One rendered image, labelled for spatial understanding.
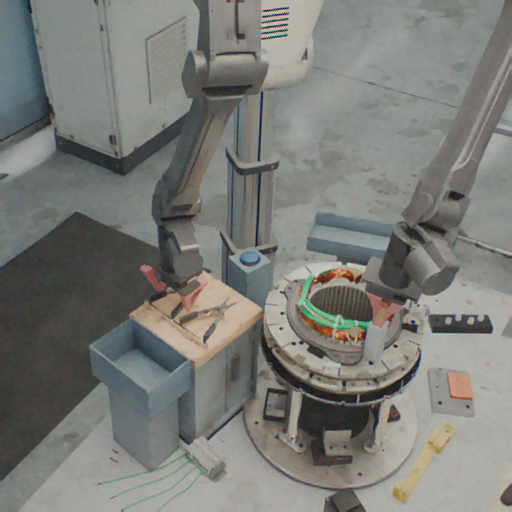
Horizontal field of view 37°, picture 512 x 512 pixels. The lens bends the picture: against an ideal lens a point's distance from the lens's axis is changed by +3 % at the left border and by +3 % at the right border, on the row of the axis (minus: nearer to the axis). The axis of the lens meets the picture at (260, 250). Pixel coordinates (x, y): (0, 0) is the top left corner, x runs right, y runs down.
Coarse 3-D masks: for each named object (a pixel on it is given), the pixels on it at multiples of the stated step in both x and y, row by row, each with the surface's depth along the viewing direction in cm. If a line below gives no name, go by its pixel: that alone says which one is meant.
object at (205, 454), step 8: (200, 440) 159; (192, 448) 157; (200, 448) 157; (208, 448) 157; (192, 456) 157; (200, 456) 156; (208, 456) 155; (216, 456) 156; (224, 456) 156; (200, 464) 155; (208, 464) 154; (216, 464) 155; (224, 464) 157; (208, 472) 155; (216, 472) 156; (224, 472) 157; (216, 480) 155
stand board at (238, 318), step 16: (208, 288) 158; (224, 288) 159; (160, 304) 154; (176, 304) 154; (208, 304) 155; (240, 304) 155; (144, 320) 150; (160, 320) 151; (176, 320) 151; (192, 320) 151; (208, 320) 151; (224, 320) 151; (240, 320) 152; (256, 320) 154; (160, 336) 147; (176, 336) 147; (224, 336) 148; (192, 352) 144; (208, 352) 145
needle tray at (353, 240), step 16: (320, 224) 184; (336, 224) 183; (352, 224) 182; (368, 224) 180; (384, 224) 179; (320, 240) 174; (336, 240) 179; (352, 240) 180; (368, 240) 180; (384, 240) 180; (336, 256) 175; (352, 256) 174; (368, 256) 173
